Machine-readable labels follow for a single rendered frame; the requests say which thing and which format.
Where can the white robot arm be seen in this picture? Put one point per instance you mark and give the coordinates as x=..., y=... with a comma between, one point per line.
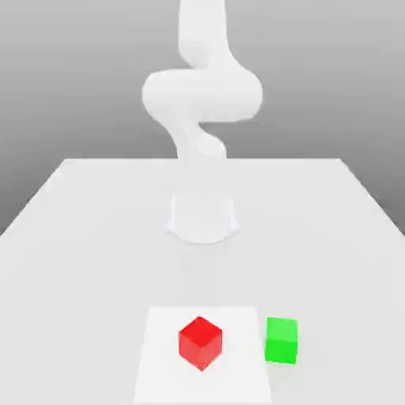
x=202, y=95

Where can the small green cube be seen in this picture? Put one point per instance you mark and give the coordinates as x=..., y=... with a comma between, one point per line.
x=281, y=341

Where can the small red cube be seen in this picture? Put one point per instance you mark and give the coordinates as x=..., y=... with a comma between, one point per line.
x=200, y=343

